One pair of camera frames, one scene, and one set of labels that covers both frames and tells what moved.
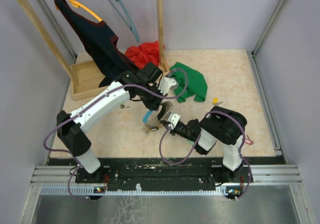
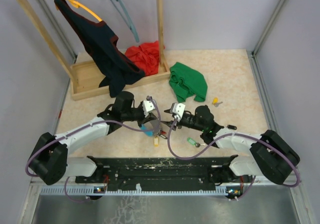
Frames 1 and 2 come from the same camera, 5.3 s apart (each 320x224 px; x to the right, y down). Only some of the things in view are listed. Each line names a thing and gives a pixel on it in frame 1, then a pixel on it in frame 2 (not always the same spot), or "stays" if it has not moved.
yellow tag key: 215,100 stays
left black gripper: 151,106 → 145,119
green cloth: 196,86 stays
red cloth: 144,53 stays
